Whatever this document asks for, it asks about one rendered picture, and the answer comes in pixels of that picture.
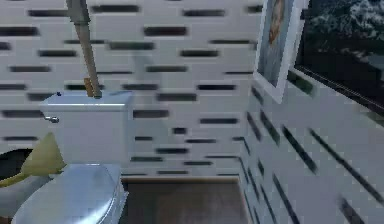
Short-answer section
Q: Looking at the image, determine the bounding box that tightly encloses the white toilet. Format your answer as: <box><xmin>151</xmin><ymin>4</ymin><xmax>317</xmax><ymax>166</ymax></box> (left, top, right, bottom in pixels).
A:
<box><xmin>11</xmin><ymin>90</ymin><xmax>134</xmax><ymax>224</ymax></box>

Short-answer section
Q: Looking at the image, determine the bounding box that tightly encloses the grey brown long stick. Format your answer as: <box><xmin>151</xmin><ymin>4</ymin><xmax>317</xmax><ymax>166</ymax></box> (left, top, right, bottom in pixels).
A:
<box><xmin>65</xmin><ymin>0</ymin><xmax>103</xmax><ymax>99</ymax></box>

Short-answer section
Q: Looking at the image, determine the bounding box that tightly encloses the yellow green plunger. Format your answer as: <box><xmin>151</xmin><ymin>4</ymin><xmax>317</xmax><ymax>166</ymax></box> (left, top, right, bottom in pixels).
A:
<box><xmin>0</xmin><ymin>132</ymin><xmax>67</xmax><ymax>188</ymax></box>

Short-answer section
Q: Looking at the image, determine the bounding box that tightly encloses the dark window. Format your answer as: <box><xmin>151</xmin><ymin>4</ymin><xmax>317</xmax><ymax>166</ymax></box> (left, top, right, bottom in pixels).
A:
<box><xmin>294</xmin><ymin>0</ymin><xmax>384</xmax><ymax>116</ymax></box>

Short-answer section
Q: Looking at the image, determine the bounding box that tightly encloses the white framed wall picture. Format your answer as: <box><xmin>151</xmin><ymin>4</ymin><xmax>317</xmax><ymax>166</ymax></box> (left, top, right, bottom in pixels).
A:
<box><xmin>253</xmin><ymin>0</ymin><xmax>306</xmax><ymax>104</ymax></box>

